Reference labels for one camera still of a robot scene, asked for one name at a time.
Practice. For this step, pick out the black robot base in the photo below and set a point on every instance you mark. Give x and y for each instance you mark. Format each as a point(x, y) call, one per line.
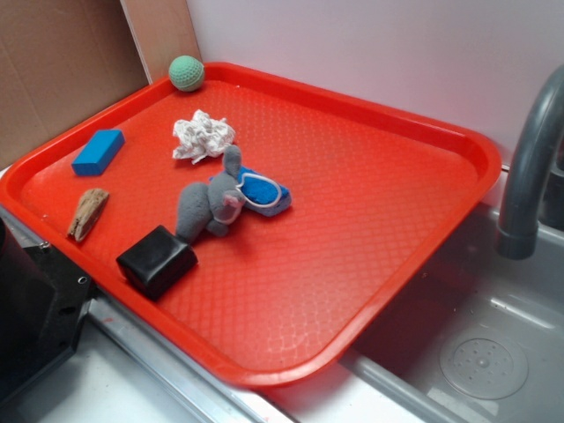
point(44, 300)

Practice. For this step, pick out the crumpled white paper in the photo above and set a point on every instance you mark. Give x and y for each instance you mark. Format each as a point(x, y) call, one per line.
point(201, 137)

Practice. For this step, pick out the red plastic tray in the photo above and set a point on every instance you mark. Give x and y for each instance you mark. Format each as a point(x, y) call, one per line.
point(375, 192)

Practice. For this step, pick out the blue sponge with band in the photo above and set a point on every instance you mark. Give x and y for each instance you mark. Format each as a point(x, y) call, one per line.
point(263, 195)

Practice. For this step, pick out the grey plush elephant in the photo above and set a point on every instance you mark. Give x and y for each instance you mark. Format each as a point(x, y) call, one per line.
point(213, 206)

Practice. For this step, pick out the black rectangular block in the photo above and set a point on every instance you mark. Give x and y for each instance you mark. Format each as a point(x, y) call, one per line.
point(156, 262)

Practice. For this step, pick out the green foam ball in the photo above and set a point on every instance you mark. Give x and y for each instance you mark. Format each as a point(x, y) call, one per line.
point(186, 73)

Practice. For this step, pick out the brown wood piece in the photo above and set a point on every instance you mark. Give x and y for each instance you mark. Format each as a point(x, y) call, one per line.
point(90, 207)

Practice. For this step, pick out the blue rectangular block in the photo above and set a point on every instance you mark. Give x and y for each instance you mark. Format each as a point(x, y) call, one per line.
point(98, 152)

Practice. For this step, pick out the wooden board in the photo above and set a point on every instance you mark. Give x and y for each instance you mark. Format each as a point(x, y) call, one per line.
point(161, 30)

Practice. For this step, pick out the grey plastic sink basin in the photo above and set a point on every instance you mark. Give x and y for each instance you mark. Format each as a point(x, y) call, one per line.
point(473, 337)

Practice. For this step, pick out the grey toy faucet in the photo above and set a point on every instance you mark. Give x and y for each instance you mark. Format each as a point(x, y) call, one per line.
point(533, 192)

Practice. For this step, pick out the brown cardboard panel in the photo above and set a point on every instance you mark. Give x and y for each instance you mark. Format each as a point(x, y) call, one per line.
point(61, 62)

